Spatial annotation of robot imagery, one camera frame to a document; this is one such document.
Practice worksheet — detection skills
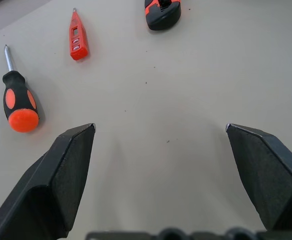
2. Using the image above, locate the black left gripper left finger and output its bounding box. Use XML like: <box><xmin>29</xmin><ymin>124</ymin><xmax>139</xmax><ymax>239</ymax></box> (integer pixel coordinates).
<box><xmin>0</xmin><ymin>123</ymin><xmax>97</xmax><ymax>240</ymax></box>

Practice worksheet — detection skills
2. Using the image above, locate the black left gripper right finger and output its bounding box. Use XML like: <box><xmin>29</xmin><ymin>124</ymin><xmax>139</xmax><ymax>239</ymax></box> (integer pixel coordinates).
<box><xmin>225</xmin><ymin>122</ymin><xmax>292</xmax><ymax>232</ymax></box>

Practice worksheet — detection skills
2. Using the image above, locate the stubby black orange screwdriver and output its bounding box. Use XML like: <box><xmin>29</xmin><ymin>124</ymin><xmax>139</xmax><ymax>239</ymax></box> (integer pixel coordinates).
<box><xmin>2</xmin><ymin>44</ymin><xmax>40</xmax><ymax>133</ymax></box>

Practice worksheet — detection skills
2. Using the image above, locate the red voltage tester pen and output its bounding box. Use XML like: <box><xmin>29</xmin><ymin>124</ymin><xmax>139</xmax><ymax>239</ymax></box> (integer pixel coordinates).
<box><xmin>69</xmin><ymin>7</ymin><xmax>89</xmax><ymax>62</ymax></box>

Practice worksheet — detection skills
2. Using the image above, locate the black orange utility knife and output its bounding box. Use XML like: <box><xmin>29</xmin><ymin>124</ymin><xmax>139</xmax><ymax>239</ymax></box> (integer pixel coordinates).
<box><xmin>144</xmin><ymin>0</ymin><xmax>182</xmax><ymax>32</ymax></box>

